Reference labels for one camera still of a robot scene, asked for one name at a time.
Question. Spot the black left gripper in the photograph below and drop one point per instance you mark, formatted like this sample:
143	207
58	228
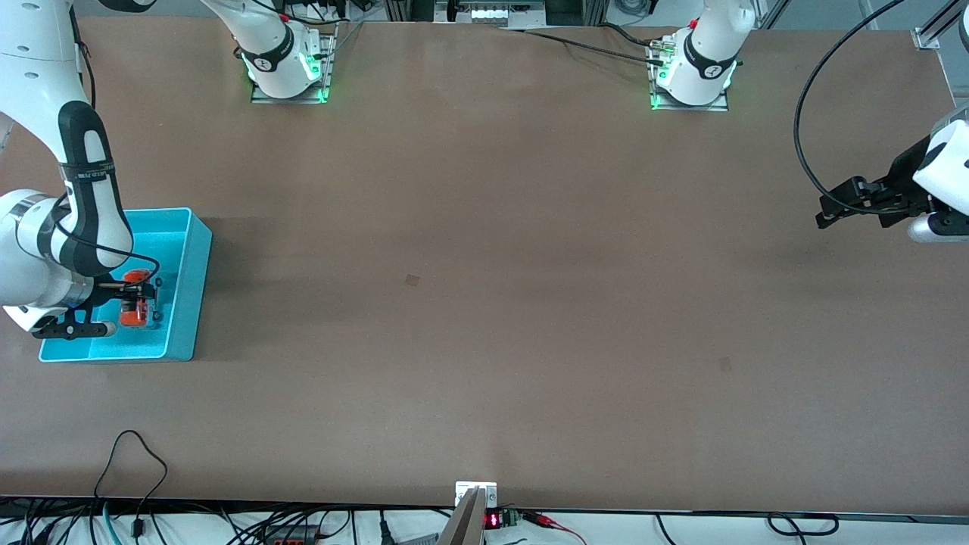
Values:
902	182

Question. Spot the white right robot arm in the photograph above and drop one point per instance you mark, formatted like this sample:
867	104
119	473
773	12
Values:
83	189

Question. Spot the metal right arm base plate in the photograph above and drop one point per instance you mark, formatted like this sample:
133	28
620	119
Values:
325	68

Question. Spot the aluminium corner profile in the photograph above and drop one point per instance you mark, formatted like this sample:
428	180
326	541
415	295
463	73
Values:
927	38

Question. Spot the aluminium frame rack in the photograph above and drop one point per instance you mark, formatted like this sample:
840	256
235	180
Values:
492	11

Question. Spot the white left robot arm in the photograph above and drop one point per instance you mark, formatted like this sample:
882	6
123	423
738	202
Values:
704	68

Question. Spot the orange toy bus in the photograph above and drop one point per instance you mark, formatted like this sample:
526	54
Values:
135	314

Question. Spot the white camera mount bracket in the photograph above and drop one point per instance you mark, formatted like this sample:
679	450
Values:
488	488

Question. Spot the module with red display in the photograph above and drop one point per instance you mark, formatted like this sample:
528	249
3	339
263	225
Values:
496	519

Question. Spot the blue plastic box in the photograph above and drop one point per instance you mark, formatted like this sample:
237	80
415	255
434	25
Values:
182	333

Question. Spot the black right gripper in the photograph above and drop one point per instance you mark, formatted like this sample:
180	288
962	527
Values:
108	293

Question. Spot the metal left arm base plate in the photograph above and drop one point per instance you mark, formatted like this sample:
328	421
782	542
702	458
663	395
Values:
719	106

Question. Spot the grey camera mount beam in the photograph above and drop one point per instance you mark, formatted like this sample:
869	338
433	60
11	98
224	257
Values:
465	522

